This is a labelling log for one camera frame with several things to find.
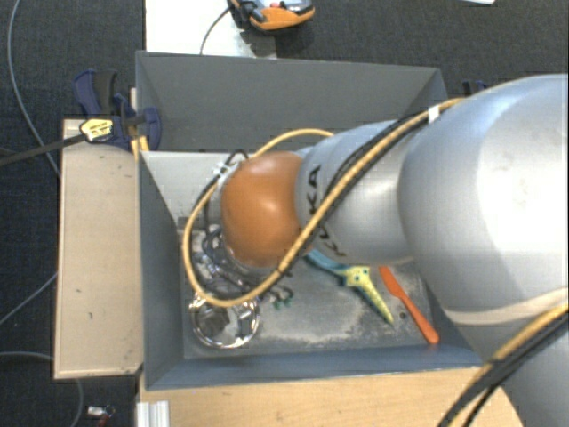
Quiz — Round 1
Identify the yellow and blue toy fish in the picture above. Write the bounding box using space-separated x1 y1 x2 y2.
305 248 396 326

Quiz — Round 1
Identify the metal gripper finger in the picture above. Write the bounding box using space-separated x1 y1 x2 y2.
211 305 233 335
236 305 255 335

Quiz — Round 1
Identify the orange plastic knife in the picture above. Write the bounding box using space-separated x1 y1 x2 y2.
378 265 441 346

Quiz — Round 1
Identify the grey metal bin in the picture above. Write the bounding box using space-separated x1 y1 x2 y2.
134 50 485 392

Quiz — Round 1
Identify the pale wood flat board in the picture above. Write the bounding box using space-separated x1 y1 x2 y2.
53 118 147 380

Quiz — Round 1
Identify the clear glass cup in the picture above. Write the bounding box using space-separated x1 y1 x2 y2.
188 291 262 350

